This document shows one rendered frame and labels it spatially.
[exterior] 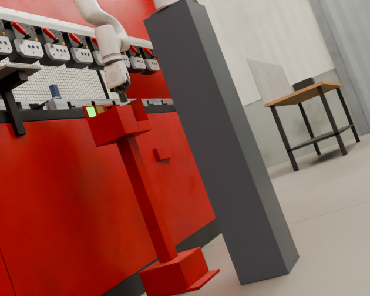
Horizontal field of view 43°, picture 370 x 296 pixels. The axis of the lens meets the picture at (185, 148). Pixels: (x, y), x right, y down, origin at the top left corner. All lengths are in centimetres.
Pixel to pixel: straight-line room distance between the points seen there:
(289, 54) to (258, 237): 769
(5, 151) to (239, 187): 83
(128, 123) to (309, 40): 742
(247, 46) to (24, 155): 787
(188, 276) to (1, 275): 70
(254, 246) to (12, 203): 84
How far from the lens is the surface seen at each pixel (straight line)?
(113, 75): 206
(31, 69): 186
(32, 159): 186
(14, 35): 228
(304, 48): 915
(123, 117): 191
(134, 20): 337
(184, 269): 191
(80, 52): 261
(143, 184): 195
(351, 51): 899
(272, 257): 165
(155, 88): 394
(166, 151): 269
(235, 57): 948
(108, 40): 207
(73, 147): 206
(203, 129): 164
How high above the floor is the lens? 43
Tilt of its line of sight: 3 degrees up
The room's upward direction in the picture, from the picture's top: 20 degrees counter-clockwise
